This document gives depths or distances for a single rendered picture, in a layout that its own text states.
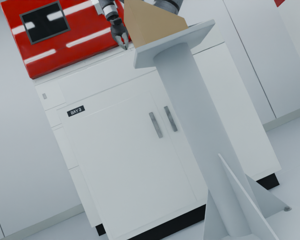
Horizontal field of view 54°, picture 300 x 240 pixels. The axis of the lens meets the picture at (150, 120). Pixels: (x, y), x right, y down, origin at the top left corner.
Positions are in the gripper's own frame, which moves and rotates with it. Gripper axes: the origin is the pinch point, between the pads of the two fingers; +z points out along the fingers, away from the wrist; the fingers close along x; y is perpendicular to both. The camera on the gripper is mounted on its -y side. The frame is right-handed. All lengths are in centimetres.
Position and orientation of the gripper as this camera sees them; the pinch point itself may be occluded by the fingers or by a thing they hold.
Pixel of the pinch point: (125, 47)
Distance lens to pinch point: 163.8
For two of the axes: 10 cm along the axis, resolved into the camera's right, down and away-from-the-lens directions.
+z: 3.9, 9.2, -0.6
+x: -9.2, 3.8, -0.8
